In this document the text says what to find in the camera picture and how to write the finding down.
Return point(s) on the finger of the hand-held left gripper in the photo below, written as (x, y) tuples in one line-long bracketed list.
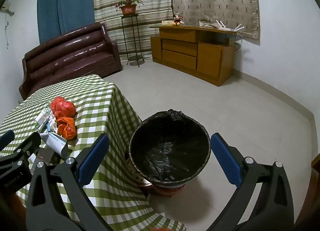
[(30, 144), (6, 138)]

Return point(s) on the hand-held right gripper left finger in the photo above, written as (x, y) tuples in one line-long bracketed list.
[(92, 157)]

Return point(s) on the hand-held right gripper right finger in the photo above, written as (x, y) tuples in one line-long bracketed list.
[(225, 158)]

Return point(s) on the dark small box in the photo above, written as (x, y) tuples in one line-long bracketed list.
[(50, 156)]

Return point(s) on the white printed wrapper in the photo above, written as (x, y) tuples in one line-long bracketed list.
[(52, 124)]

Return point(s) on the white green print box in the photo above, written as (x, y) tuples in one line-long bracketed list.
[(43, 117)]

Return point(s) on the orange plastic bag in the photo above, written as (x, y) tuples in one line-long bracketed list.
[(66, 127)]

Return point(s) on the red plastic bag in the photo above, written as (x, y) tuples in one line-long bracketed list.
[(62, 107)]

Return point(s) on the trash bin with black liner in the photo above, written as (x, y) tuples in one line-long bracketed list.
[(170, 151)]

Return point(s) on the green checked tablecloth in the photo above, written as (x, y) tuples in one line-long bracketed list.
[(100, 101)]

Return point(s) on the brown wooden door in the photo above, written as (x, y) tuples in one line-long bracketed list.
[(315, 173)]

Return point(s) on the brown leather sofa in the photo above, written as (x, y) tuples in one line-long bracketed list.
[(70, 53)]

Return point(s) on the black metal plant stand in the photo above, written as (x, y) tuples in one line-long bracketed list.
[(135, 59)]

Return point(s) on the wooden cabinet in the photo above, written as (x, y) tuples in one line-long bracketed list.
[(180, 56)]

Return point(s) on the white router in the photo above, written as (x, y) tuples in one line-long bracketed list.
[(225, 30)]

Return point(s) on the clear plastic bag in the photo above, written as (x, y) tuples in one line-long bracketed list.
[(206, 24)]

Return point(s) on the plush mouse toy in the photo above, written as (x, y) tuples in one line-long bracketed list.
[(177, 21)]

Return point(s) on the flat white box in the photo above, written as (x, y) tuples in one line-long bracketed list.
[(167, 22)]

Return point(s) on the blue curtain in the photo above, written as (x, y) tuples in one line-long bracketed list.
[(65, 1)]

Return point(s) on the potted plant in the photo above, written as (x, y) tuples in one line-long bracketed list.
[(128, 9)]

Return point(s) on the grey wall fixture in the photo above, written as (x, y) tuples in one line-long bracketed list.
[(6, 10)]

